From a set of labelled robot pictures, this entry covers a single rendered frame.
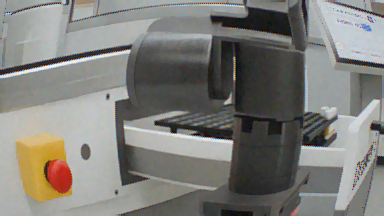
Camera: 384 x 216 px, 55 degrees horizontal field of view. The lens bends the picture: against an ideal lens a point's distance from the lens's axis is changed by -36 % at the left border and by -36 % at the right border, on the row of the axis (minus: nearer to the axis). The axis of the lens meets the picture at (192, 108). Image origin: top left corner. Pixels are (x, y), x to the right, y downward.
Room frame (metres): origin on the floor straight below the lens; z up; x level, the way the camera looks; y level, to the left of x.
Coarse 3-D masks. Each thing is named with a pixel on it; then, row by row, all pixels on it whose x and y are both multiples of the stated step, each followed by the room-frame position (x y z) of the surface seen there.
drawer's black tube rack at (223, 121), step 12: (228, 108) 0.77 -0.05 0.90; (156, 120) 0.67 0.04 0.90; (168, 120) 0.68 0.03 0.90; (180, 120) 0.68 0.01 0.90; (192, 120) 0.68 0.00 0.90; (204, 120) 0.68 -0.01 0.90; (216, 120) 0.68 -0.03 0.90; (228, 120) 0.68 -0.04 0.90; (312, 120) 0.66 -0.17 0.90; (204, 132) 0.74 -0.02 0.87; (216, 132) 0.63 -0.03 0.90; (228, 132) 0.62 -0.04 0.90; (312, 144) 0.63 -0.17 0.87; (324, 144) 0.63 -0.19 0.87
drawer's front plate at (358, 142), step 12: (372, 108) 0.59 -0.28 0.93; (360, 120) 0.49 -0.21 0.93; (372, 120) 0.58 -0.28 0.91; (348, 132) 0.46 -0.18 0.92; (360, 132) 0.47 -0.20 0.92; (372, 132) 0.60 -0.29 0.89; (348, 144) 0.46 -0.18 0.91; (360, 144) 0.48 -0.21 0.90; (348, 156) 0.46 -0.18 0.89; (360, 156) 0.49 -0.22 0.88; (372, 156) 0.64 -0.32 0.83; (348, 168) 0.46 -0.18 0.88; (348, 180) 0.45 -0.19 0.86; (360, 180) 0.54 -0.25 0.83; (348, 192) 0.45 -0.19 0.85; (336, 204) 0.46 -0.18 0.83
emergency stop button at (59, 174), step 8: (56, 160) 0.44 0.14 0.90; (48, 168) 0.44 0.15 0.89; (56, 168) 0.44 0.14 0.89; (64, 168) 0.45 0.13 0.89; (48, 176) 0.43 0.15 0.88; (56, 176) 0.43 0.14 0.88; (64, 176) 0.44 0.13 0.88; (56, 184) 0.43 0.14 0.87; (64, 184) 0.44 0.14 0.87; (64, 192) 0.44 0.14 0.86
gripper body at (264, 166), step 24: (240, 120) 0.35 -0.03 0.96; (264, 120) 0.34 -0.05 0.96; (240, 144) 0.35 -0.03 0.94; (264, 144) 0.34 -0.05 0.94; (288, 144) 0.34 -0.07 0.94; (240, 168) 0.35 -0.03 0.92; (264, 168) 0.34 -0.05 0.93; (288, 168) 0.34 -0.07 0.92; (216, 192) 0.35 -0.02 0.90; (240, 192) 0.34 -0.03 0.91; (264, 192) 0.34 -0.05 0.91; (288, 192) 0.33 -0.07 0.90
